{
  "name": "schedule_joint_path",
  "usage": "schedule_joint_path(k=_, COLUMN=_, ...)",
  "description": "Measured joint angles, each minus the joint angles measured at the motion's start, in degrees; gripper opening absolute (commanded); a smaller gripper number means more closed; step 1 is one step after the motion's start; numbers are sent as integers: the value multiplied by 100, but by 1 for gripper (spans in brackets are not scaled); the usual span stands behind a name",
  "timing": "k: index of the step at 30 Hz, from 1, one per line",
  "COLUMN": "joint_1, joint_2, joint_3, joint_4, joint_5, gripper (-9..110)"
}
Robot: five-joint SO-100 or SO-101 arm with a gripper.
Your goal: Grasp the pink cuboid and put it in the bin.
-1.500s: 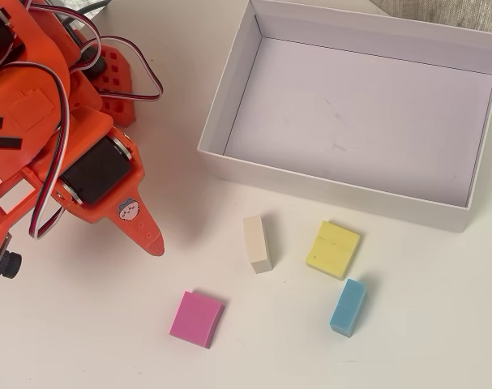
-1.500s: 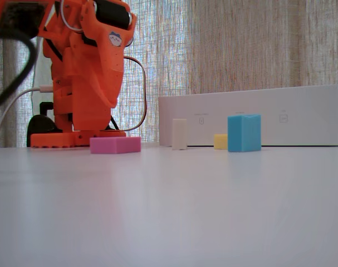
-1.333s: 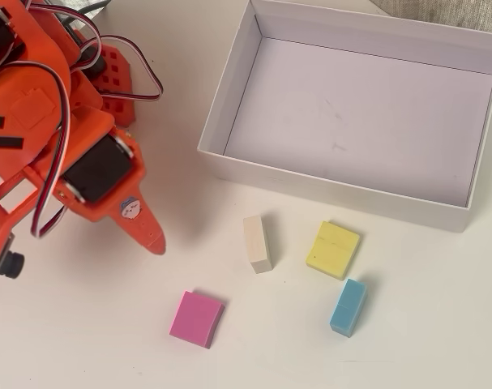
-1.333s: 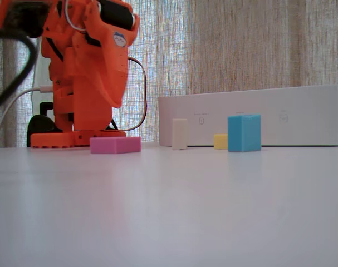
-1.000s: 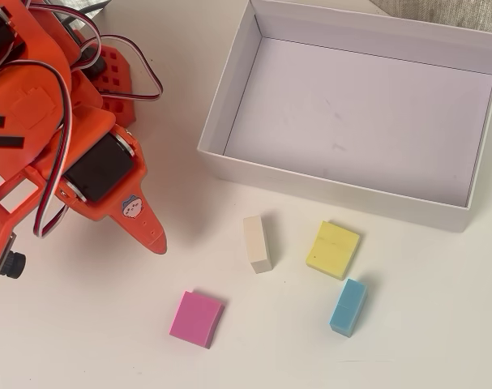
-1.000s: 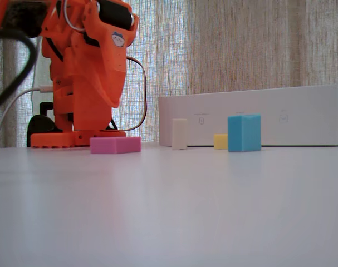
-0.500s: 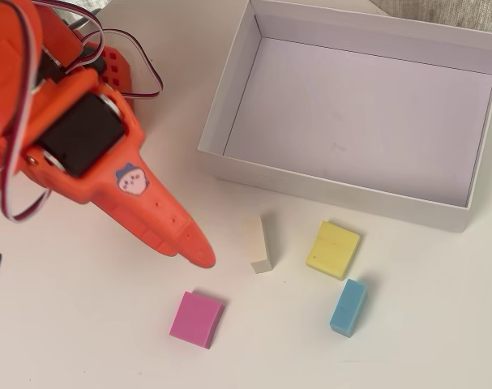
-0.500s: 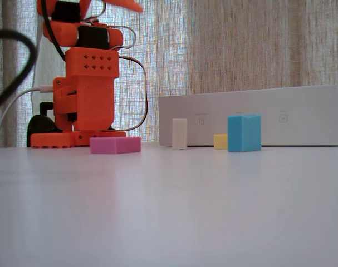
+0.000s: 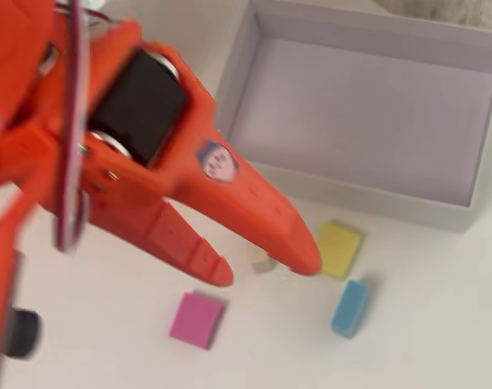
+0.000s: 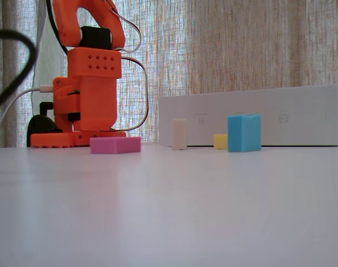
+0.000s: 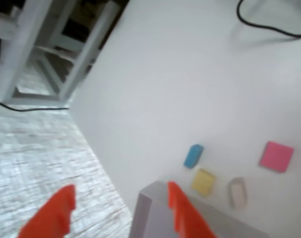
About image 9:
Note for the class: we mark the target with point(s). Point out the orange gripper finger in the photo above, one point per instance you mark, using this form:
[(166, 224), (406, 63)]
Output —
[(176, 235), (262, 202)]

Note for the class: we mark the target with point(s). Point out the pink foam cuboid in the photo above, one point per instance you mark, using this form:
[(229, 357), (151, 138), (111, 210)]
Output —
[(195, 320)]

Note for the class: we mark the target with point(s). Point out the yellow foam cuboid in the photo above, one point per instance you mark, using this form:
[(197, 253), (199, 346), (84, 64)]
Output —
[(339, 249)]

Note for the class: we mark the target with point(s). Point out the white foam cuboid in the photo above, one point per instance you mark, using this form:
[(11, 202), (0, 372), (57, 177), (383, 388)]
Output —
[(263, 264)]

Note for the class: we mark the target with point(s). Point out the orange gripper black motor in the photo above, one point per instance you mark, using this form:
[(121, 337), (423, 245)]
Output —
[(177, 170)]

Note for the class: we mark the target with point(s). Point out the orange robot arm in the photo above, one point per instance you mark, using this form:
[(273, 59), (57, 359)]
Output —
[(18, 81)]

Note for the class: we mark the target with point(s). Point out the white cardboard bin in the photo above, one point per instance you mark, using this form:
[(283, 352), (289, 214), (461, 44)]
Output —
[(351, 101)]

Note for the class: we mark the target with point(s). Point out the blue foam cuboid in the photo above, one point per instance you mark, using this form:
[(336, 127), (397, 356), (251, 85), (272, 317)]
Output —
[(349, 310)]

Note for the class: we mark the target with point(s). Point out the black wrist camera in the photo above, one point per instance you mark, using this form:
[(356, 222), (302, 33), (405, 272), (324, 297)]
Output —
[(22, 334)]

